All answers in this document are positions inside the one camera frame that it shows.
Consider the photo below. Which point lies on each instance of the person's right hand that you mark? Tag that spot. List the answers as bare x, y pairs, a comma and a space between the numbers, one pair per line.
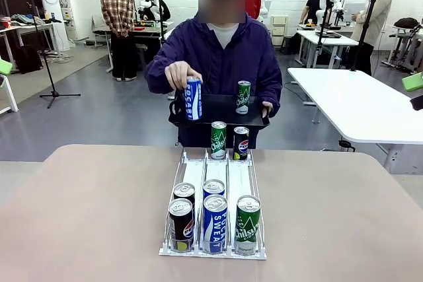
180, 72

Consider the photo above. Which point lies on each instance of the black floor object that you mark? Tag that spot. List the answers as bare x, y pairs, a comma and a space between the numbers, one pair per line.
345, 145

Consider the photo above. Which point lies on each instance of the man in beige jacket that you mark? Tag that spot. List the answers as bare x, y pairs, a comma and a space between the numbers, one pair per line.
373, 14

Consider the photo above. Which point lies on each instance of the green Chilsung cider can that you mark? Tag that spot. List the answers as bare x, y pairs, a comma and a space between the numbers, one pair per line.
248, 226
218, 141
243, 98

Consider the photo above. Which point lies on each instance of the person's right forearm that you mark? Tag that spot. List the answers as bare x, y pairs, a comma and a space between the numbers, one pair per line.
157, 75

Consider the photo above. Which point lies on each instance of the man in plaid shirt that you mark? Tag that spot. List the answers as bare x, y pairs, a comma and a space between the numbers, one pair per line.
118, 8

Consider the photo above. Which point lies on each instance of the white can dispenser rack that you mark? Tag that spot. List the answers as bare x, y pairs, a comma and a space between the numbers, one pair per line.
216, 171

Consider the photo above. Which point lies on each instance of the large white table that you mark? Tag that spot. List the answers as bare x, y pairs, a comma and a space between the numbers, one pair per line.
357, 103

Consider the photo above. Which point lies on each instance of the black bag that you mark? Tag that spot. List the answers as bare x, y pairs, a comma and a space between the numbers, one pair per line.
28, 60

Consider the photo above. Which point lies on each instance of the black backpack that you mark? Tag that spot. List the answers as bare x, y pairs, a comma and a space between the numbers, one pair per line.
406, 22

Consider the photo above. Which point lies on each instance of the black Pepsi can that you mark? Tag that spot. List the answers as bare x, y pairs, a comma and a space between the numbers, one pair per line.
184, 191
241, 145
181, 226

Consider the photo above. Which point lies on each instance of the person in purple jacket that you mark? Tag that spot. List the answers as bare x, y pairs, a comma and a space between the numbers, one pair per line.
228, 60

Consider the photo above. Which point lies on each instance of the white table with clutter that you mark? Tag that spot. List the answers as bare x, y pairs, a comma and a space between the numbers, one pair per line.
29, 27

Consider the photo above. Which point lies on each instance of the person's left forearm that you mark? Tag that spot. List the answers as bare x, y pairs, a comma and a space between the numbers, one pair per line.
274, 90

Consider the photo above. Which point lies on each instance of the black pole stand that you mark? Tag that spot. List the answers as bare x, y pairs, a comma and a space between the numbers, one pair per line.
161, 24

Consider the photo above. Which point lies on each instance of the white drawer unit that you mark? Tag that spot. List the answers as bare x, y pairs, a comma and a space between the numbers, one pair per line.
279, 29

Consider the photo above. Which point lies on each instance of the black microphone stand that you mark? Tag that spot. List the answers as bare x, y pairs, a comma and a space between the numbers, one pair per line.
46, 60

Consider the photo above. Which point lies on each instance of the black camera stand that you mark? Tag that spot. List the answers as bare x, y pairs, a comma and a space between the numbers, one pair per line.
325, 21

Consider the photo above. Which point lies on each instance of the black plastic serving tray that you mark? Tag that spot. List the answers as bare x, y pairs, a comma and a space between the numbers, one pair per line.
221, 120

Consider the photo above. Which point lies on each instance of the person in black shirt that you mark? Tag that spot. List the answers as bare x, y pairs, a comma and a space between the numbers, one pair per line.
310, 4

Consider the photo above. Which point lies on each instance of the person's left hand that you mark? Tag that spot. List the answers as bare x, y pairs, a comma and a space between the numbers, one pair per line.
267, 108

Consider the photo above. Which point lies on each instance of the black tripod pole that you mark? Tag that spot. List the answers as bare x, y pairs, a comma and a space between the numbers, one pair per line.
367, 27

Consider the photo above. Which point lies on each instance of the pile of clothes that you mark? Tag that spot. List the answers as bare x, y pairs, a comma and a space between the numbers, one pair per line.
24, 19

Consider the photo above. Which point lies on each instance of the yellow bottle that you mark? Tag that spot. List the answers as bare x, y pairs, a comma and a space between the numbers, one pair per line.
47, 15

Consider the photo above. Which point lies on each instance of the long white table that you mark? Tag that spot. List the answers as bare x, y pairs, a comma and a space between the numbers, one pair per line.
325, 38

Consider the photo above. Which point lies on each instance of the grey work table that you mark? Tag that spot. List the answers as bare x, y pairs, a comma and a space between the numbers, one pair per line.
148, 31

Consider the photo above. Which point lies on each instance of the red cup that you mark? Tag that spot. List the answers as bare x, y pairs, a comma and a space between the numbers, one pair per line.
6, 23

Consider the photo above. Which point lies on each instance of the blue Pocari Sweat can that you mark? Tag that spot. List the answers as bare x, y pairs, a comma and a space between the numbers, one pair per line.
215, 226
193, 100
214, 188

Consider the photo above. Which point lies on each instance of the white table leg frame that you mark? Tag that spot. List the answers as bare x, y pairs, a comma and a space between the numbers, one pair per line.
10, 93

